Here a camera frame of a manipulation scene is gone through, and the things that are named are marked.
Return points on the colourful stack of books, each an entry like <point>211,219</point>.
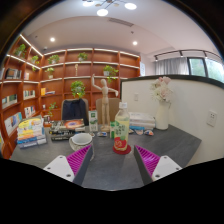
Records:
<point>31,131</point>

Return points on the ceiling air vent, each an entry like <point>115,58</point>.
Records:
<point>121,22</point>

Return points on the branched ceiling lamp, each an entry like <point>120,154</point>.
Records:
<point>102,12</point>

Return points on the small white wall switch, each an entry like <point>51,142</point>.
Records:
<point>136,97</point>

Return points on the thick black book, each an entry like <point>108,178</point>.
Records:
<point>63,134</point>

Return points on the small green and white carton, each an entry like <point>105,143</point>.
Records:
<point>112,130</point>

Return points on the white vase with pale flowers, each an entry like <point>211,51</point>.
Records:
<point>162,116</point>

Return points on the recessed ceiling spotlight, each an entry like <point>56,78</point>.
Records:
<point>134,43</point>
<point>52,39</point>

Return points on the tall green and white carton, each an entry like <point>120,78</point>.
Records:
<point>93,121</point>

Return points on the tan chair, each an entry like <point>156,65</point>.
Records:
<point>113,110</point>

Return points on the flat round red coaster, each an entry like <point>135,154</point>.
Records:
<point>126,151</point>

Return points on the wooden artist mannequin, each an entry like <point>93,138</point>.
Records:
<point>105,103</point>

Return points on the grey curtain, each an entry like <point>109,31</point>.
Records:
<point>171,66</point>

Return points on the stack of white tissue packs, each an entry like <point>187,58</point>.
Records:
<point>142,119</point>

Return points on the white wall socket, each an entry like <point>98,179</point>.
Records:
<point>212,118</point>

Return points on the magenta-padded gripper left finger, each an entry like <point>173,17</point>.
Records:
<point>60,166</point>

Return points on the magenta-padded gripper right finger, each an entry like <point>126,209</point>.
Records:
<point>165,166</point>

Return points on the chair with dark jacket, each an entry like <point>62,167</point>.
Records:
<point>75,111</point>

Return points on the black ceiling track rail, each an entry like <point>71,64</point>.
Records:
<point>180,52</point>

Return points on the white mug with triangle pattern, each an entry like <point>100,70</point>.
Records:
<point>78,143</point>

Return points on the dark-framed window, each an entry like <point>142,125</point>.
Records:
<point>206,69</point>

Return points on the wooden shelf unit with books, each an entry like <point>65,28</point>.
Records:
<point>60,86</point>

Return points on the clear bottle with yellow drink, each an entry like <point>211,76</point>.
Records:
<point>121,130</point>

